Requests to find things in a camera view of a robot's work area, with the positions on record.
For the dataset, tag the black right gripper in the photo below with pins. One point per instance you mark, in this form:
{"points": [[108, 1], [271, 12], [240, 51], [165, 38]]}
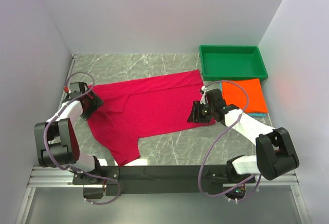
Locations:
{"points": [[196, 112]]}

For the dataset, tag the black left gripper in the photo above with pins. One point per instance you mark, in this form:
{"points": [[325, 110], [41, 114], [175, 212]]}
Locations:
{"points": [[91, 105]]}

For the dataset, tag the crimson red t shirt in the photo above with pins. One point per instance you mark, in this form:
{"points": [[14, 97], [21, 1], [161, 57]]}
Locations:
{"points": [[142, 108]]}

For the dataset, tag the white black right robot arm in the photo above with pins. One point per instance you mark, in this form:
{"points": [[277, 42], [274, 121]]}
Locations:
{"points": [[275, 152]]}

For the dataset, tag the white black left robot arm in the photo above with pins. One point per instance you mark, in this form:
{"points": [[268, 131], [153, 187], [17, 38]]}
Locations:
{"points": [[57, 137]]}

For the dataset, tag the folded orange t shirt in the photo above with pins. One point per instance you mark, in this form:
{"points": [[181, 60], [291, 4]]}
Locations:
{"points": [[234, 95]]}

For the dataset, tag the green plastic bin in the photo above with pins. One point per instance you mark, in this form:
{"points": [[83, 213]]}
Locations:
{"points": [[232, 63]]}

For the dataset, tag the folded light blue t shirt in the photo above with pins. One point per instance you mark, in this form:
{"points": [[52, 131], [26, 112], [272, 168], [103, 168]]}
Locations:
{"points": [[261, 115]]}

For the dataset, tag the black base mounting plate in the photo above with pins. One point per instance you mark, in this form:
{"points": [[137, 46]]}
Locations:
{"points": [[172, 178]]}

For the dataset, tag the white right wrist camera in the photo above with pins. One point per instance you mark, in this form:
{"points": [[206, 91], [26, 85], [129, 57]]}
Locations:
{"points": [[203, 93]]}

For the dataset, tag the aluminium front rail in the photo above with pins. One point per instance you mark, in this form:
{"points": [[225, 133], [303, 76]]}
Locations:
{"points": [[47, 177]]}

